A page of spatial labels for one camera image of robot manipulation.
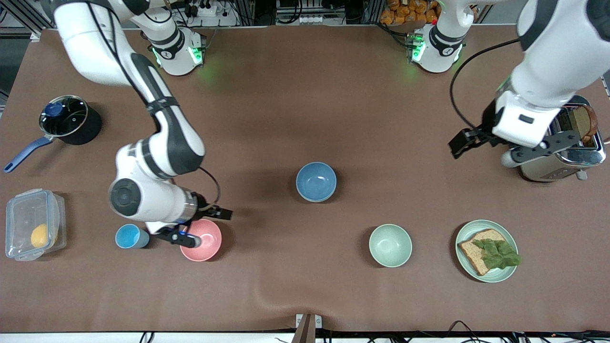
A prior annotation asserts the blue bowl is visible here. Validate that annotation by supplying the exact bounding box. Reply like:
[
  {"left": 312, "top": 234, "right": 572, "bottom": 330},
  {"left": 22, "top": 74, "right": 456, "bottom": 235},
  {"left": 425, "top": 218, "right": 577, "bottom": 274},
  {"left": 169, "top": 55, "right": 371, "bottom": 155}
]
[{"left": 296, "top": 162, "right": 337, "bottom": 203}]

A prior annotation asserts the pink bowl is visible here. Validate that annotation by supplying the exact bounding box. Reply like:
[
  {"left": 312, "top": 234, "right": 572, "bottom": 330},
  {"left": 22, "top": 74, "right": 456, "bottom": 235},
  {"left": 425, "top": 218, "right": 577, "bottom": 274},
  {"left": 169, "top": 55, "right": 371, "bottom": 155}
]
[{"left": 180, "top": 219, "right": 223, "bottom": 262}]

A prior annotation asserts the light green bowl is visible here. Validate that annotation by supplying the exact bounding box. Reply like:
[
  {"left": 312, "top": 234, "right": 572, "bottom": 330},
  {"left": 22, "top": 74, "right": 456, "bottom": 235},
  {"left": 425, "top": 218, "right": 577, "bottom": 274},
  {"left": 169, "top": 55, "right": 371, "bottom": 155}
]
[{"left": 369, "top": 224, "right": 413, "bottom": 268}]

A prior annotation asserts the blue cup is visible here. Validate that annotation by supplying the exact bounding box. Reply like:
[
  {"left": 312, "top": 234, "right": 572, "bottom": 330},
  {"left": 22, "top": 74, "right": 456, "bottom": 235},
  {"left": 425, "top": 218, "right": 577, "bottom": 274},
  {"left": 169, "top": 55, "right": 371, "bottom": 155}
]
[{"left": 115, "top": 224, "right": 150, "bottom": 249}]

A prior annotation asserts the silver toaster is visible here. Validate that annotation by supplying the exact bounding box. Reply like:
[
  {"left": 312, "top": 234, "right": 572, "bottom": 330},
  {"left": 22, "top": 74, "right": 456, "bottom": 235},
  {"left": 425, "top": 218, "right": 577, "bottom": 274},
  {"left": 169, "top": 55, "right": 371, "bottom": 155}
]
[{"left": 518, "top": 95, "right": 607, "bottom": 182}]

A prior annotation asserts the toasted bread slice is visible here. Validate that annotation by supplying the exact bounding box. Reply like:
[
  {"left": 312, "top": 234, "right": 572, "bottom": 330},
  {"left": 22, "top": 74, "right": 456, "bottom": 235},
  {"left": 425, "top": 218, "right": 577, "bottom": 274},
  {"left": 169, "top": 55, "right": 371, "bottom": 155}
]
[{"left": 571, "top": 104, "right": 599, "bottom": 144}]

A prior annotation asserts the light green plate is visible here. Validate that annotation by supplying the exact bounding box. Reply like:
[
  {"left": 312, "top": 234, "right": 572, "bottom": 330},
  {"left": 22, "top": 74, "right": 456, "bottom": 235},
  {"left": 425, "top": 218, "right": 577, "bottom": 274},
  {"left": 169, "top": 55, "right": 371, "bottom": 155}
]
[{"left": 455, "top": 220, "right": 519, "bottom": 283}]

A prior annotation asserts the green lettuce leaf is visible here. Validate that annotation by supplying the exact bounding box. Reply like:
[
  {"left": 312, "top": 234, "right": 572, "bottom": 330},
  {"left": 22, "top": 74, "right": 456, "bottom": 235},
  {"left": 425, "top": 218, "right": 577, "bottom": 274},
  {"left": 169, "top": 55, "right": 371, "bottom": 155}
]
[{"left": 472, "top": 238, "right": 522, "bottom": 271}]

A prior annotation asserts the brown bread slice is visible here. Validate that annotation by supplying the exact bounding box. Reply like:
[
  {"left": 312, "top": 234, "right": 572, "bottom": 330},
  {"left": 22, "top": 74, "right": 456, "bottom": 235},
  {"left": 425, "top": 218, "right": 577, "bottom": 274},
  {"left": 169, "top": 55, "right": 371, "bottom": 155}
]
[{"left": 458, "top": 229, "right": 507, "bottom": 276}]

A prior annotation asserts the brown tablecloth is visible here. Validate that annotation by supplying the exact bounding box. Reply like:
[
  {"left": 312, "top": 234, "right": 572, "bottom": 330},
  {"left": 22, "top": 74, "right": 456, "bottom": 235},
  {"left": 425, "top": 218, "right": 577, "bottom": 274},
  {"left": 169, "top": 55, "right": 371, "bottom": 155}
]
[{"left": 0, "top": 25, "right": 610, "bottom": 333}]

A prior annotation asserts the bag of orange snacks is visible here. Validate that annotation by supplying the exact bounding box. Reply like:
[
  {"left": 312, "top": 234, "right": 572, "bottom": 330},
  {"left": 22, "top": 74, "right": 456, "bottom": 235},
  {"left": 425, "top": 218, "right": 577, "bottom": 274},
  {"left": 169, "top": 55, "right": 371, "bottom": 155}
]
[{"left": 380, "top": 0, "right": 440, "bottom": 25}]

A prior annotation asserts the metal table clamp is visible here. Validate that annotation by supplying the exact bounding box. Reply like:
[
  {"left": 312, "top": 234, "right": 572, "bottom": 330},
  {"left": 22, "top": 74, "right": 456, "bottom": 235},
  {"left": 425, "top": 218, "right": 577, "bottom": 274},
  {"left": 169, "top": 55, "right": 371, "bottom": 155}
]
[{"left": 295, "top": 313, "right": 323, "bottom": 343}]

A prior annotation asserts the yellow lemon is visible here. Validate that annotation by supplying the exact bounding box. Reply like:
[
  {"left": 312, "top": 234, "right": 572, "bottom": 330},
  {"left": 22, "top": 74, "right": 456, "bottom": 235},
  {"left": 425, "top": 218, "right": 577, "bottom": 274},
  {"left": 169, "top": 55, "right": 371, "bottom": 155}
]
[{"left": 30, "top": 223, "right": 49, "bottom": 249}]

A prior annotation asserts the glass lid with blue knob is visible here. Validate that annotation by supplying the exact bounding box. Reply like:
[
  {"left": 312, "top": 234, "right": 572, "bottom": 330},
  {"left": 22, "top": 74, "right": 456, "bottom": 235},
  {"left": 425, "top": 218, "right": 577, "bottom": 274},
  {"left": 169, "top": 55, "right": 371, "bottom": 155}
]
[{"left": 39, "top": 95, "right": 89, "bottom": 138}]

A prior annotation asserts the clear plastic lidded container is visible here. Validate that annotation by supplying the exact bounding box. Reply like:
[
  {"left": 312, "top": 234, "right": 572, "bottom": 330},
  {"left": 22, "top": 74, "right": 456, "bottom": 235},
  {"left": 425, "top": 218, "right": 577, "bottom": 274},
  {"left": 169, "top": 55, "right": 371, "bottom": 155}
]
[{"left": 5, "top": 189, "right": 67, "bottom": 262}]

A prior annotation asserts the white power strip with plugs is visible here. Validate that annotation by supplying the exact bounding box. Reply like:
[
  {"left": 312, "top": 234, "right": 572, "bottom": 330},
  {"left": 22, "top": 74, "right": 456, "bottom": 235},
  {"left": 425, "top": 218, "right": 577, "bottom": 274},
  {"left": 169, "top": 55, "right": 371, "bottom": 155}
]
[{"left": 183, "top": 0, "right": 225, "bottom": 18}]

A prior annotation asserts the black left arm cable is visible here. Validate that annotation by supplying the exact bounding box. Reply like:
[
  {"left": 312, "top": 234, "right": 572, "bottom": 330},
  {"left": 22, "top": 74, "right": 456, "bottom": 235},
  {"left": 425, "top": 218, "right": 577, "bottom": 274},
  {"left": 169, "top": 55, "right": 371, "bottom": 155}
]
[{"left": 449, "top": 39, "right": 523, "bottom": 132}]

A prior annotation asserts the black pot with blue handle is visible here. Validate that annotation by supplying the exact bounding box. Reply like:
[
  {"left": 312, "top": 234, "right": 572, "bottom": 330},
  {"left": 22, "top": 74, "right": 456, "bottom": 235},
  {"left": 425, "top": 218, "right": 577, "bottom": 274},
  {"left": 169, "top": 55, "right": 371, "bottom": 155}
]
[{"left": 4, "top": 95, "right": 102, "bottom": 173}]

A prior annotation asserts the black looped cable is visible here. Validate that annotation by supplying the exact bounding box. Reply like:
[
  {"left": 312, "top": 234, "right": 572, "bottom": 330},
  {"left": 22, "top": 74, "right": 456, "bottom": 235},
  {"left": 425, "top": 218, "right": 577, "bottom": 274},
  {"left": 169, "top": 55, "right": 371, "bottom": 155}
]
[{"left": 446, "top": 320, "right": 483, "bottom": 343}]

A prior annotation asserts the aluminium frame profile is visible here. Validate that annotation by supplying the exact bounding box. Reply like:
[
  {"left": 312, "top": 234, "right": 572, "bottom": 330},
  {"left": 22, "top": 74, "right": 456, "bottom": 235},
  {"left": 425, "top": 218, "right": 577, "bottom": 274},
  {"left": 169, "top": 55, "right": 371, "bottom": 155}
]
[{"left": 0, "top": 0, "right": 54, "bottom": 40}]

